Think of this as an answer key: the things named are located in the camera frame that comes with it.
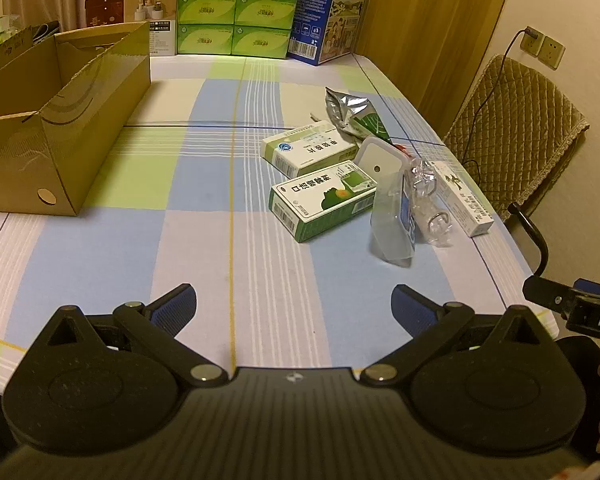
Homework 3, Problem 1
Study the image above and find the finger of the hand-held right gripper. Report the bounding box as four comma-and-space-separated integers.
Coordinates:
522, 275, 578, 319

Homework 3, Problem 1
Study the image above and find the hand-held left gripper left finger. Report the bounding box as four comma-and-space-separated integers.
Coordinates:
27, 283, 231, 387

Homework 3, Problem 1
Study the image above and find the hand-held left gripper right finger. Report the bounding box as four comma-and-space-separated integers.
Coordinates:
354, 284, 562, 387

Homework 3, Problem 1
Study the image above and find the slim white box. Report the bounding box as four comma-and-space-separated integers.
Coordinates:
427, 161, 494, 237

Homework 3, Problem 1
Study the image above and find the green and white medicine box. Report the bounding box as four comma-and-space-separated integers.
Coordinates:
269, 160, 378, 243

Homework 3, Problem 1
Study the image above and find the large cardboard box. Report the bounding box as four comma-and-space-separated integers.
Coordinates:
0, 22, 152, 217

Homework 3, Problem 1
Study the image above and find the silver foil bag green label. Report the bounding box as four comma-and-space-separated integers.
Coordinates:
325, 86, 393, 143

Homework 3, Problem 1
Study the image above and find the checked cloth covered desktop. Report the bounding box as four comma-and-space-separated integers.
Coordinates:
0, 52, 561, 391

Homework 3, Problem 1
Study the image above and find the black curved bar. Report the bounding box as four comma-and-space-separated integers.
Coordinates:
507, 202, 551, 281

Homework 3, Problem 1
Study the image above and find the white square plastic lid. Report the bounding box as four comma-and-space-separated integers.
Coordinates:
354, 135, 408, 186

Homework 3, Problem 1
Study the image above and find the chair with quilted cover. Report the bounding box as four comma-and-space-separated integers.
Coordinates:
442, 54, 591, 221

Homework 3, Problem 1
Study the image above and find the white product box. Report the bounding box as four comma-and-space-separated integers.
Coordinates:
125, 0, 180, 57

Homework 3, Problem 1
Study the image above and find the dark red gift box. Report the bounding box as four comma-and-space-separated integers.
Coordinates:
85, 0, 127, 28

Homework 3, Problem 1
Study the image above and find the small brown cardboard box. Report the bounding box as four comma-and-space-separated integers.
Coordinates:
0, 21, 61, 72

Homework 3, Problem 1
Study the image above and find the stack of green tissue packs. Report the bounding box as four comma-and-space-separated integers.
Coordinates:
176, 0, 301, 61

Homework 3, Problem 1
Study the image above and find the blue milk carton case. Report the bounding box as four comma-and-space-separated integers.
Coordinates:
287, 0, 373, 66

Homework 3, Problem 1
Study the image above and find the dark power cable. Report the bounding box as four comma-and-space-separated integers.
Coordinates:
462, 30, 536, 171

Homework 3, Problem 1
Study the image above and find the empty wall socket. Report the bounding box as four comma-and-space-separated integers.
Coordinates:
537, 36, 566, 71

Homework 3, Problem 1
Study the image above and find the wall socket with plug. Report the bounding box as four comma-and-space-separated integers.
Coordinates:
520, 26, 546, 57

